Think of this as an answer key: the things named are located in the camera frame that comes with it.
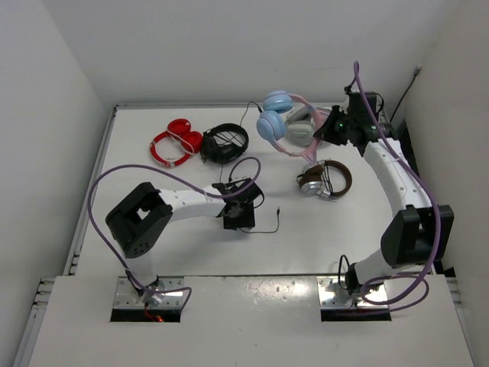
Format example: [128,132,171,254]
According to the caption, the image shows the pink blue cat-ear headphones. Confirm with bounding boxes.
[256,90,331,164]

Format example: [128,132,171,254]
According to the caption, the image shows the black headphone audio cable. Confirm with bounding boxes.
[218,101,283,235]

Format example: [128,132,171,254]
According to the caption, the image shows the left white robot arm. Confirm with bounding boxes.
[105,178,264,292]

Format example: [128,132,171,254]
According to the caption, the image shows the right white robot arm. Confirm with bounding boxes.
[315,89,455,293]

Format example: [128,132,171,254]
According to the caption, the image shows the white grey headphones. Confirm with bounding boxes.
[285,106,315,148]

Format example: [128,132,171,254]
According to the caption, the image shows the brown silver headphones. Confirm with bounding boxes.
[296,160,353,201]

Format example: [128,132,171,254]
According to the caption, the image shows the black headphones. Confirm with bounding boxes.
[200,123,249,165]

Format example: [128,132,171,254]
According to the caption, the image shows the red headphones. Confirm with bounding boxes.
[149,119,203,168]

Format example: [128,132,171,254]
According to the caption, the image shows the black wall cable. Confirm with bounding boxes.
[389,65,423,123]

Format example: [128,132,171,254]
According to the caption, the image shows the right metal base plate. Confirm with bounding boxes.
[316,276,389,311]

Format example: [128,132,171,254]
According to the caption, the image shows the metal base plate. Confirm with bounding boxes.
[316,276,389,311]
[113,277,186,310]

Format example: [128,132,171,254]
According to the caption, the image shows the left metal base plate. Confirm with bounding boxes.
[113,277,186,310]

